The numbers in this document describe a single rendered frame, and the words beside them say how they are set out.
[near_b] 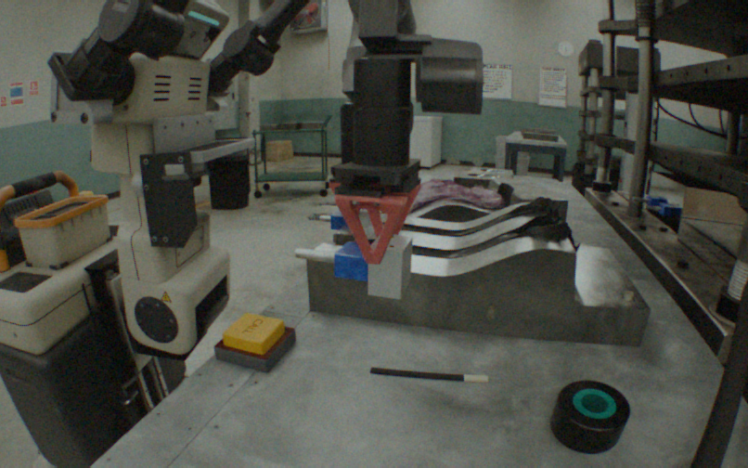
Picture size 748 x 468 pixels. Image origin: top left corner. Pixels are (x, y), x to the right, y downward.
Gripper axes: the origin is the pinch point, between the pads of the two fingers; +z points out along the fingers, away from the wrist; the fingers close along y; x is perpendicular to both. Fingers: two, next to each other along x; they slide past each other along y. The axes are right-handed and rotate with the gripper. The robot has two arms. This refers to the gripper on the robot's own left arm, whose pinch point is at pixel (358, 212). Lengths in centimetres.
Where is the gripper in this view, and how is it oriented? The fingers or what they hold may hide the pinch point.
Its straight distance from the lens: 75.1
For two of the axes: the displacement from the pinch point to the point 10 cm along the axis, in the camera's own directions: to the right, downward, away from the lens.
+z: 0.1, 9.5, 3.0
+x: -9.6, -0.7, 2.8
